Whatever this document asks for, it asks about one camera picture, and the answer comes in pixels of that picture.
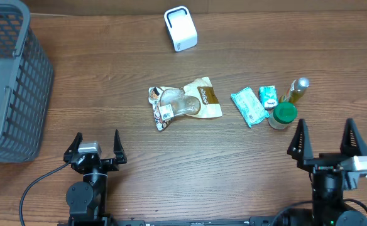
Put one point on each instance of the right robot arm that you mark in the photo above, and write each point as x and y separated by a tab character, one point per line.
331	174

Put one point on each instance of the grey plastic mesh basket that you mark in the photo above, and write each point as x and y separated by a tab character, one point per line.
26	81

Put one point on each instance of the light green wipes packet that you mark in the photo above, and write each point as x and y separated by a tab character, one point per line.
249	106

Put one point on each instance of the small teal white packet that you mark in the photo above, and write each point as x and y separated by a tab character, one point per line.
268	96

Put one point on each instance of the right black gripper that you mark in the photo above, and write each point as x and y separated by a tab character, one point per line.
298	148

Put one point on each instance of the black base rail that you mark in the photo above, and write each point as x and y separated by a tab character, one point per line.
252	221

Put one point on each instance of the brown snack packet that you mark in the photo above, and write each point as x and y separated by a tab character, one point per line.
196	99

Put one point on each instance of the green lid white jar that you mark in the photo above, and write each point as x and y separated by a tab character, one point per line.
282	115

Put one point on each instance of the white barcode scanner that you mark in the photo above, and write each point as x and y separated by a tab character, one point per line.
181	28

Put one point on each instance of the yellow drink bottle silver cap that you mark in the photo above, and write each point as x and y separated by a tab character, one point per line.
296	91

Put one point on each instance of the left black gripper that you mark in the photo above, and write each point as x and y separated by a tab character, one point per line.
110	162

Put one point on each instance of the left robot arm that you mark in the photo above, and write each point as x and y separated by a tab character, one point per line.
87	198

